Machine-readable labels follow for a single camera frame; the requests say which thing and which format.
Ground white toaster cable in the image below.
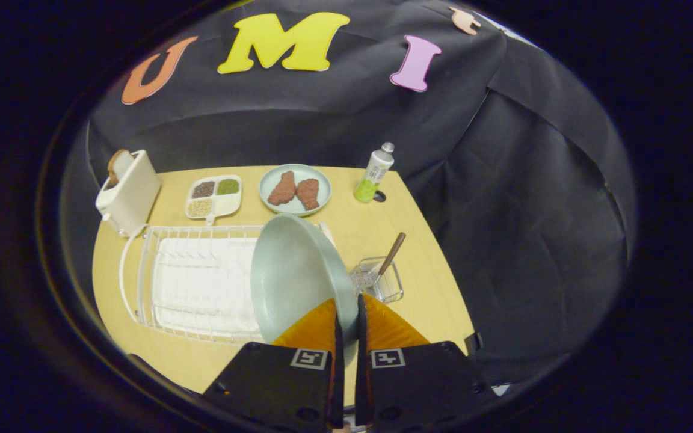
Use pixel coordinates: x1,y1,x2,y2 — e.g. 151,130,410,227
118,224,149,325

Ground white toaster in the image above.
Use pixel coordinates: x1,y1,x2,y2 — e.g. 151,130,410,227
95,149,162,238

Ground white rack drip tray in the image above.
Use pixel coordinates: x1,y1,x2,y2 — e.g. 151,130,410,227
151,236,263,339

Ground small wire basket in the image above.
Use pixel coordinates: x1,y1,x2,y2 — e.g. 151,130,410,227
350,257,405,304

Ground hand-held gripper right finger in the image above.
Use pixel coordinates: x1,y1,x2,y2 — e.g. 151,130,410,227
354,293,499,430

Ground brown meat piece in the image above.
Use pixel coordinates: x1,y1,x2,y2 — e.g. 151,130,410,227
267,171,297,207
296,178,321,211

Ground toasted bread slice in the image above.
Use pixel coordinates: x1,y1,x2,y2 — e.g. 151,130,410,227
107,149,131,186

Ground white wire dish rack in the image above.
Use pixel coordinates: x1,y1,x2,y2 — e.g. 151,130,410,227
135,223,338,346

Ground white divided grain tray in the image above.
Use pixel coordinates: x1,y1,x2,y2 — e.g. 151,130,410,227
185,174,243,226

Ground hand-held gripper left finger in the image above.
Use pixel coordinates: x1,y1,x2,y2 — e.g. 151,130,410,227
202,298,346,431

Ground green tea bottle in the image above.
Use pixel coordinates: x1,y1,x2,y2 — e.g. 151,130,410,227
354,142,395,204

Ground wooden handled metal spoon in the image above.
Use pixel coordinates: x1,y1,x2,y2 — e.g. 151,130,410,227
363,232,407,289

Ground pale green plate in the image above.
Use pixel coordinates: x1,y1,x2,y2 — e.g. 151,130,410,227
250,213,359,366
259,164,333,217

